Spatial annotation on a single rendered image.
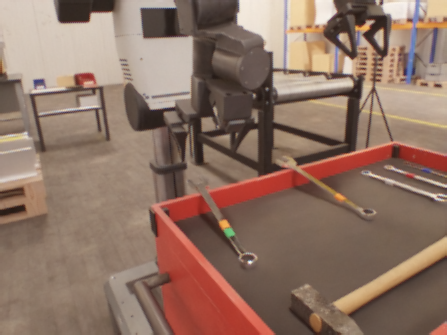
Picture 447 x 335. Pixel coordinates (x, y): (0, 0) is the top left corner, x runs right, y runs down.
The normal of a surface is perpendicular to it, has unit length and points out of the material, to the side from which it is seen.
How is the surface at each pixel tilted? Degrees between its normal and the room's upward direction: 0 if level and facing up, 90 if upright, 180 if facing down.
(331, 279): 0
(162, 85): 90
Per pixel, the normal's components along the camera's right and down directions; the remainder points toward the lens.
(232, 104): 0.39, 0.50
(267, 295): -0.04, -0.94
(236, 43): -0.78, 0.42
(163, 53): 0.50, 0.28
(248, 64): 0.62, 0.43
